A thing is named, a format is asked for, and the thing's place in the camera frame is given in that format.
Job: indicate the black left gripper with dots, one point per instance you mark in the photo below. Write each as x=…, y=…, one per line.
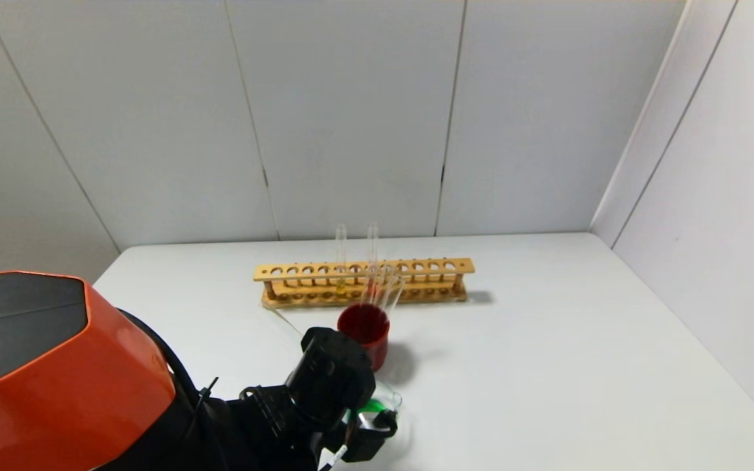
x=367, y=448

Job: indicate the test tube with blue pigment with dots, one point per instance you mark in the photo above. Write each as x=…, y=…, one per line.
x=285, y=322

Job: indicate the test tube with yellow pigment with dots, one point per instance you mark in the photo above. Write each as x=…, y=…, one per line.
x=395, y=288
x=341, y=245

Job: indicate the orange and black left arm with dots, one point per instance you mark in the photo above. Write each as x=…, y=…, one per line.
x=56, y=379

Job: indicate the empty glass test tube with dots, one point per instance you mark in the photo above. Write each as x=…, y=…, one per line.
x=377, y=288

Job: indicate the wooden test tube rack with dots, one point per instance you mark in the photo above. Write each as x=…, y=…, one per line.
x=462, y=265

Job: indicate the test tube with red pigment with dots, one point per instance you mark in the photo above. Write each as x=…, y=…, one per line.
x=372, y=242

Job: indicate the clear glass beaker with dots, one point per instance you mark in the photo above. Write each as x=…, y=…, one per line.
x=370, y=405

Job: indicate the red plastic cup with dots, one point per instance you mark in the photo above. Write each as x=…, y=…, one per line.
x=364, y=320

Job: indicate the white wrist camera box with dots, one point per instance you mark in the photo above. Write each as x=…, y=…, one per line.
x=370, y=422

